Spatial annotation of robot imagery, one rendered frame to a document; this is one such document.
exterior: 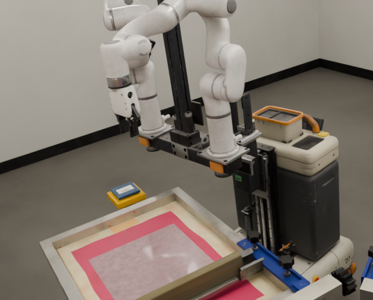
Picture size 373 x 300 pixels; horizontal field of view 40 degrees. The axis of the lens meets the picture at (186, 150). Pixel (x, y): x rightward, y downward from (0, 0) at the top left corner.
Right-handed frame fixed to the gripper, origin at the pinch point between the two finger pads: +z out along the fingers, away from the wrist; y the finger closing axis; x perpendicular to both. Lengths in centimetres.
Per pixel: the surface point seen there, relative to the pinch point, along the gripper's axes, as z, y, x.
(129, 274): 43.5, -9.7, 16.8
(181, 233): 43.3, -6.6, -8.9
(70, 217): 139, 195, -54
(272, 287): 43, -50, -7
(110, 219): 40.3, 19.0, 4.4
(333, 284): 35, -69, -11
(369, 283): 35, -76, -17
